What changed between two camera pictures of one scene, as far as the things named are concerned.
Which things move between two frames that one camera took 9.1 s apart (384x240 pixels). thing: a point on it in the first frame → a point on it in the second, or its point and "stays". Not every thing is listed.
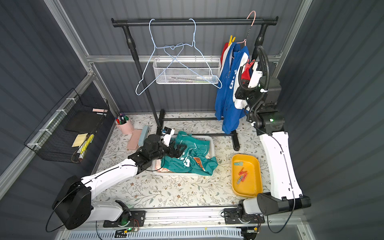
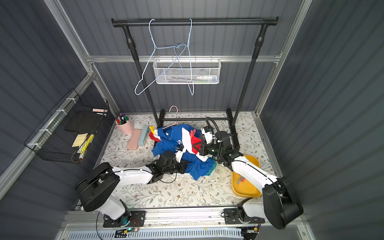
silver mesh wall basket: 186,70 stays
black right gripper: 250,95 → 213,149
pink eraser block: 133,143 stays
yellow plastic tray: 252,186 stays
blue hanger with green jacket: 190,54 → 193,94
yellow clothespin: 231,40 → 152,129
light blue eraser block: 144,132 stays
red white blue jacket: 235,66 → 182,141
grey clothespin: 239,180 stays
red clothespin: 248,65 → 192,133
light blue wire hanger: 143,80 stays
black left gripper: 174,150 → 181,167
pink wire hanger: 244,40 → 176,122
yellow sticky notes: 79,139 stays
